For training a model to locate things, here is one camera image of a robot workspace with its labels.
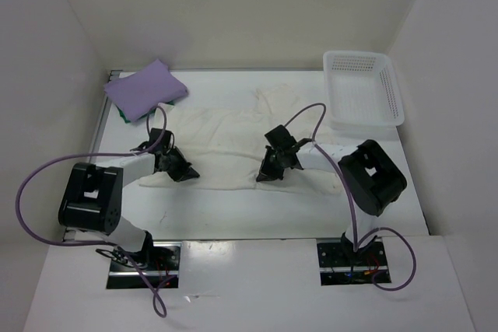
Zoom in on white cloth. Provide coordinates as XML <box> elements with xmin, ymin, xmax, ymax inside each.
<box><xmin>139</xmin><ymin>85</ymin><xmax>342</xmax><ymax>195</ymax></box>

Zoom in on green t shirt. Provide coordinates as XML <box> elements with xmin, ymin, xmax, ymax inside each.
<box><xmin>117</xmin><ymin>101</ymin><xmax>176</xmax><ymax>124</ymax></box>

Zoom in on purple t shirt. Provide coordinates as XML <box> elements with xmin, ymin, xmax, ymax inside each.
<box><xmin>104</xmin><ymin>59</ymin><xmax>188</xmax><ymax>122</ymax></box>

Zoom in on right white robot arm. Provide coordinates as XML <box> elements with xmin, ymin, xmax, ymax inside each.
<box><xmin>256</xmin><ymin>125</ymin><xmax>408</xmax><ymax>264</ymax></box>

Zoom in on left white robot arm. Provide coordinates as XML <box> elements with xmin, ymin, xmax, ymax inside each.
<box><xmin>58</xmin><ymin>128</ymin><xmax>200</xmax><ymax>270</ymax></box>

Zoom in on white plastic basket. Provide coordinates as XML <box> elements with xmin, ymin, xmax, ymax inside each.
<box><xmin>323</xmin><ymin>51</ymin><xmax>405</xmax><ymax>128</ymax></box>

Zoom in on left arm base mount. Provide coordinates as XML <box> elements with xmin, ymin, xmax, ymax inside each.
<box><xmin>95</xmin><ymin>242</ymin><xmax>181</xmax><ymax>290</ymax></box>

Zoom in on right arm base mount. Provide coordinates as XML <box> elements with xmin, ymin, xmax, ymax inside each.
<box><xmin>317</xmin><ymin>238</ymin><xmax>391</xmax><ymax>286</ymax></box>

